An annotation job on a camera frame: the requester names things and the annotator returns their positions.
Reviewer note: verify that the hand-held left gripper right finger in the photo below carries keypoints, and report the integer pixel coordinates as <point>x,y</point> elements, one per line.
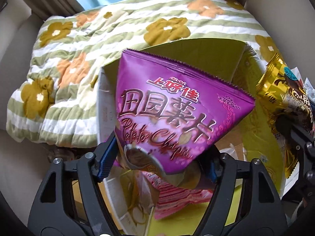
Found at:
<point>211,170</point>

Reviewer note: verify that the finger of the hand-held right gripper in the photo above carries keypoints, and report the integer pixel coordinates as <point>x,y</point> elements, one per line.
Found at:
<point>300,137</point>
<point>307,174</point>

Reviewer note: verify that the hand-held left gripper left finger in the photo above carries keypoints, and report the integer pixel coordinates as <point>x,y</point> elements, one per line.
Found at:
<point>108,158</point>

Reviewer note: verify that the gold snack packet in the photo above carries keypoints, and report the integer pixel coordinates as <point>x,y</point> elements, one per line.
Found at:
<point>273,88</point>

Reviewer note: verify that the purple potato chip bag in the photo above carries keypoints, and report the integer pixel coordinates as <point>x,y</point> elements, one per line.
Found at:
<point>172,115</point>

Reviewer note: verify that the green cardboard box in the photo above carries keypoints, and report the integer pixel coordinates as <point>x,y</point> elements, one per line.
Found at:
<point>214,56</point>

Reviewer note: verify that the pink striped snack packet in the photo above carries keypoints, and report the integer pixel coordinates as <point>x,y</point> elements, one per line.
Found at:
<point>177,196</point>

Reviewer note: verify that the floral striped blanket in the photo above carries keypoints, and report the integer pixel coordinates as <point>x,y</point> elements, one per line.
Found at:
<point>123,29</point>

